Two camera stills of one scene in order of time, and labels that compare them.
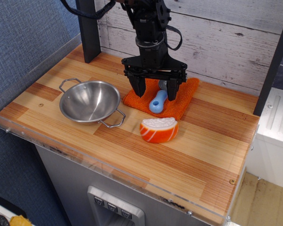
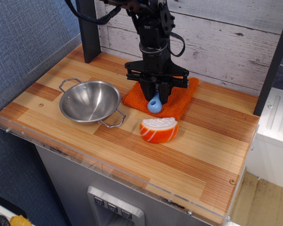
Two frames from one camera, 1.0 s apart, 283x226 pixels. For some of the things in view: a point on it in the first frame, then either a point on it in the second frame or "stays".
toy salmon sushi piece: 159,130 stays
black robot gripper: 154,62 to 157,67
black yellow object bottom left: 14,221 stays
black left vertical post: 89,30 stays
